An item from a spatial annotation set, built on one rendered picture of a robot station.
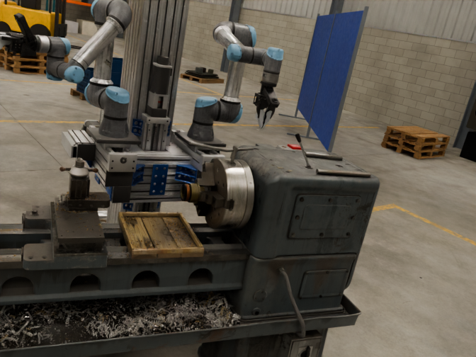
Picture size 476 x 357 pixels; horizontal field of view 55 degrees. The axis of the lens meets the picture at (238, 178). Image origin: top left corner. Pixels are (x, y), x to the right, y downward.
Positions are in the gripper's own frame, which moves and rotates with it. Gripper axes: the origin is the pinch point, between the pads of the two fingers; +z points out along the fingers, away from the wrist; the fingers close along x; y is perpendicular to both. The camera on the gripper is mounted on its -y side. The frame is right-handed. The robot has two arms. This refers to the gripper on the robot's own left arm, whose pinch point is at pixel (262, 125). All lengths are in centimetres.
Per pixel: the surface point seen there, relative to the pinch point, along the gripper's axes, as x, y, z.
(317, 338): -33, -39, 94
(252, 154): 4.1, -3.5, 12.9
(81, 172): 80, -5, 24
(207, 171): 26.5, -7.3, 20.8
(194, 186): 33.9, -13.0, 26.0
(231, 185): 22.0, -24.3, 20.8
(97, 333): 72, -30, 84
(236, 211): 19.1, -27.1, 31.2
